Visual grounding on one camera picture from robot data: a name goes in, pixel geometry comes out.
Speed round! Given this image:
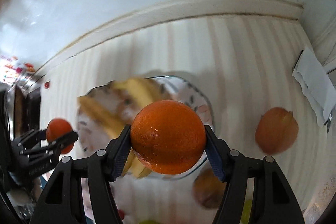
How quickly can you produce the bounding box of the orange fruit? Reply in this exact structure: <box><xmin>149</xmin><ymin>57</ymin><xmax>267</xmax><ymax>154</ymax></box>
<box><xmin>46</xmin><ymin>118</ymin><xmax>72</xmax><ymax>143</ymax></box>
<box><xmin>130</xmin><ymin>100</ymin><xmax>206</xmax><ymax>175</ymax></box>

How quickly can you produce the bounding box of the green apple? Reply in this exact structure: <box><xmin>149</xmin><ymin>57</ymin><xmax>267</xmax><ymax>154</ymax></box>
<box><xmin>240</xmin><ymin>199</ymin><xmax>252</xmax><ymax>224</ymax></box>

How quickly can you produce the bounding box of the dark red apple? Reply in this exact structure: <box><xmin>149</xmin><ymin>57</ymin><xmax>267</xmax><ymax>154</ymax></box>
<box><xmin>192</xmin><ymin>168</ymin><xmax>226</xmax><ymax>209</ymax></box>

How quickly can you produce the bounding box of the large yellow banana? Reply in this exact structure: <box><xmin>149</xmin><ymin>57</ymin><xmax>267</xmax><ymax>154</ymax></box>
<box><xmin>106</xmin><ymin>78</ymin><xmax>171</xmax><ymax>139</ymax></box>

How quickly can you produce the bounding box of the small red cherry tomato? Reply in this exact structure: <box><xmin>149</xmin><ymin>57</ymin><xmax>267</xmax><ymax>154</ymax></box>
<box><xmin>45</xmin><ymin>81</ymin><xmax>50</xmax><ymax>89</ymax></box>

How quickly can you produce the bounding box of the white paper towel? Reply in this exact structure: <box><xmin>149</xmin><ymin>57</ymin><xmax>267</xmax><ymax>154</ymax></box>
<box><xmin>292</xmin><ymin>47</ymin><xmax>335</xmax><ymax>127</ymax></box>

